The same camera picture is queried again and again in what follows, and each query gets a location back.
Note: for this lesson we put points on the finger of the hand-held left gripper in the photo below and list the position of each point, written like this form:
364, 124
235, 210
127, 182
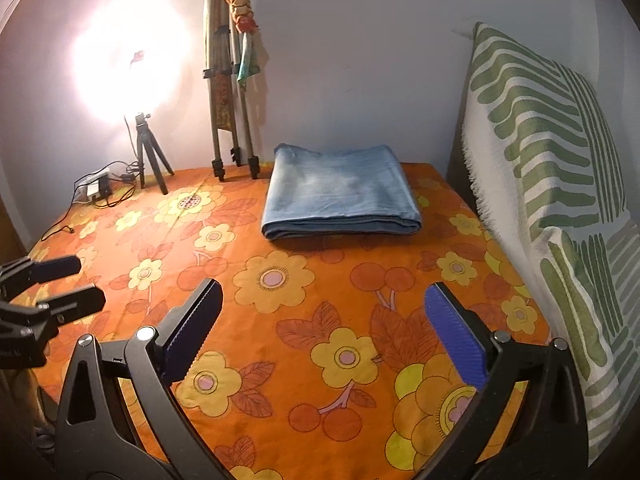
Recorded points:
45, 269
75, 302

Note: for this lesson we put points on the green striped white throw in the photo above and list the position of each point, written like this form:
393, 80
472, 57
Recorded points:
540, 125

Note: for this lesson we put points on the small black tripod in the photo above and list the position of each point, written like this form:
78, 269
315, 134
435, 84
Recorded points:
147, 145

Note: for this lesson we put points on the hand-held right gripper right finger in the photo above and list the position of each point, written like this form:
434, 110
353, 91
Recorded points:
457, 340

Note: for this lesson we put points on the power adapter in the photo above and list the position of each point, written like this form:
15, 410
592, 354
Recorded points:
99, 188

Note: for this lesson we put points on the orange floral tablecloth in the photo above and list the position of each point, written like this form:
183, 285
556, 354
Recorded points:
300, 320

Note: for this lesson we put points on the light blue denim pants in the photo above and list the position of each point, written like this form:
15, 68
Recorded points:
340, 190

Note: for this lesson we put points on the large folded tripod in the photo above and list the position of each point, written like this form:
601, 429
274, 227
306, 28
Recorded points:
216, 60

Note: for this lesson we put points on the colourful patterned scarf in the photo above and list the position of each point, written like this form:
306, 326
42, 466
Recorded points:
242, 25

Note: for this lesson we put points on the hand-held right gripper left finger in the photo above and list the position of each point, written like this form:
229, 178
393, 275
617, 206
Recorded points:
192, 327

